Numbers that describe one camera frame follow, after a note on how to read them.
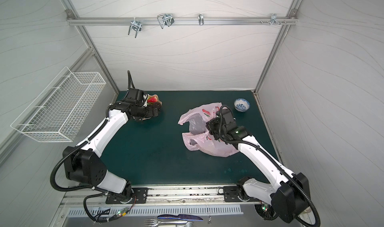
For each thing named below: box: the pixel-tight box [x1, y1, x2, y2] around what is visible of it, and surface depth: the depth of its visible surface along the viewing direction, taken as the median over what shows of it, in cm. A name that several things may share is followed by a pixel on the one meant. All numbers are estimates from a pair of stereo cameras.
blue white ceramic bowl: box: [234, 98, 251, 112], surface depth 112 cm
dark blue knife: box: [157, 214, 204, 221], surface depth 69 cm
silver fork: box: [144, 219, 199, 227], surface depth 68 cm
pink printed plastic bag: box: [178, 102, 239, 157], surface depth 82 cm
